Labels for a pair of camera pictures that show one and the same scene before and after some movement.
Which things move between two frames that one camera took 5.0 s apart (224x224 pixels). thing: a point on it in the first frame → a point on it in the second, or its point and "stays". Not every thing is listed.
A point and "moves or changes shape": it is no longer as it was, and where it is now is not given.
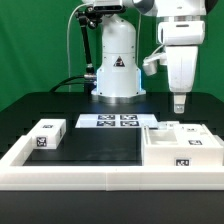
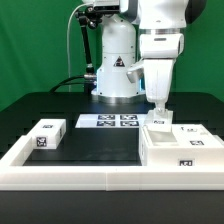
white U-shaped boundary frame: (14, 175) stays
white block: (168, 125) moves or changes shape
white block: (194, 136) stays
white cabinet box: (175, 144) stays
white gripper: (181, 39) → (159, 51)
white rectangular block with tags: (47, 133) stays
